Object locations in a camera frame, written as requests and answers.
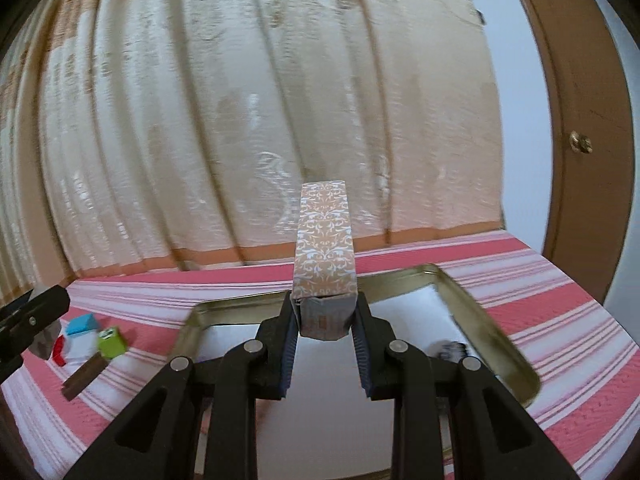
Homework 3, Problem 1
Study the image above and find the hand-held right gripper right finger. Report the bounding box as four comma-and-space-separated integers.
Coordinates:
351, 293, 577, 480

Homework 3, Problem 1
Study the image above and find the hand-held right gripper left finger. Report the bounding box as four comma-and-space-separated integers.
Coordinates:
65, 290, 301, 480

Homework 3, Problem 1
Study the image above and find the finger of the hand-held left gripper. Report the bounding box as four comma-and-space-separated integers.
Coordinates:
0, 285, 71, 386

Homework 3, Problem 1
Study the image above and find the dark brown bar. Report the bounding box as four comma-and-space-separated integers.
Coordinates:
61, 352, 108, 401

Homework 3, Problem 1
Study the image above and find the green soccer print block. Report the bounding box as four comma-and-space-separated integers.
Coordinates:
97, 326, 127, 360

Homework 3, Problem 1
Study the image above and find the orange white patterned box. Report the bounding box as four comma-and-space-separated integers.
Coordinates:
292, 179, 358, 341

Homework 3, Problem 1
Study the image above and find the gold metal tin tray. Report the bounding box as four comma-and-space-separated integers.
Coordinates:
172, 262, 543, 480

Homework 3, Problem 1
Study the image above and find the pale plastic bottle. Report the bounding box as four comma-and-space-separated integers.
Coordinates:
27, 287, 62, 361

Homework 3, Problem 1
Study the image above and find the blue toy block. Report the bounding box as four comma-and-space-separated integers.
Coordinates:
67, 314, 98, 336

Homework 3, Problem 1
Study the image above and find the white small box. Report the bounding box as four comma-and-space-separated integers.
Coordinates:
62, 332, 101, 361

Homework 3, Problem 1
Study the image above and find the dark patterned small object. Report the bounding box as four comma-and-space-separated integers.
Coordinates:
430, 341, 471, 361

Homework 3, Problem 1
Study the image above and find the pink striped bed cover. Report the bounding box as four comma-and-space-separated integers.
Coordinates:
0, 230, 640, 480

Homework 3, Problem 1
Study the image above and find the cream patterned curtain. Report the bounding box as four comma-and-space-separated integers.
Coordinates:
0, 0, 503, 291

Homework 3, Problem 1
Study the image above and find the brown wooden door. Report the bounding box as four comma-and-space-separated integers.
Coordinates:
500, 0, 637, 307

